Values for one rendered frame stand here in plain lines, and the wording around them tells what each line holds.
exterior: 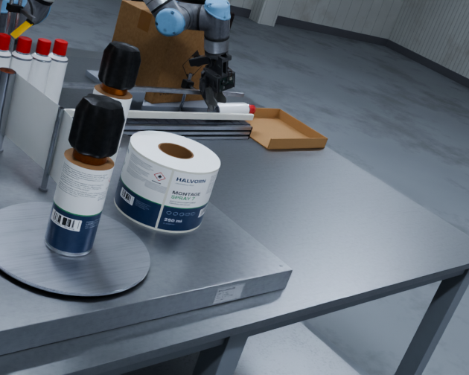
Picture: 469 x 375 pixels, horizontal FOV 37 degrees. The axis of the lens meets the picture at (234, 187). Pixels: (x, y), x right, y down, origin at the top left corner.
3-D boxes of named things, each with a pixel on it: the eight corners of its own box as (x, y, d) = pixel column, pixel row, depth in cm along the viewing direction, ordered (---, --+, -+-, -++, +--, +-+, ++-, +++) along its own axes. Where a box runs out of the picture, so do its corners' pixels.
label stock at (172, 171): (217, 217, 159) (236, 161, 154) (171, 242, 142) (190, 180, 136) (147, 180, 166) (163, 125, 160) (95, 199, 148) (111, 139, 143)
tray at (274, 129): (267, 149, 229) (271, 138, 228) (219, 116, 245) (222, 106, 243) (324, 148, 250) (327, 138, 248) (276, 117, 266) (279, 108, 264)
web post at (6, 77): (-14, 153, 152) (1, 74, 145) (-22, 144, 155) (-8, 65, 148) (6, 153, 155) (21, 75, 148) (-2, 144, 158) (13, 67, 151)
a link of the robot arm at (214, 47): (199, 35, 206) (220, 29, 210) (199, 49, 208) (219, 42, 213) (214, 44, 201) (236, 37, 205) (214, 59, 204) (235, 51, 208)
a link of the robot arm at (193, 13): (159, 2, 196) (196, 7, 195) (170, -2, 206) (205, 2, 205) (158, 30, 199) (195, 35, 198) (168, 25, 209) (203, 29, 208)
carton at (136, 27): (151, 103, 228) (173, 24, 217) (103, 76, 239) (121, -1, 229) (207, 100, 252) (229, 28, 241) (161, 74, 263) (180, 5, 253)
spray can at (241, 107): (220, 106, 220) (260, 105, 236) (209, 100, 223) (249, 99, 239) (216, 121, 222) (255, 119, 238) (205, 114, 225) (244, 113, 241)
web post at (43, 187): (40, 192, 144) (59, 109, 137) (36, 187, 145) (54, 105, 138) (49, 191, 145) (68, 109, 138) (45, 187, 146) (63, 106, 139)
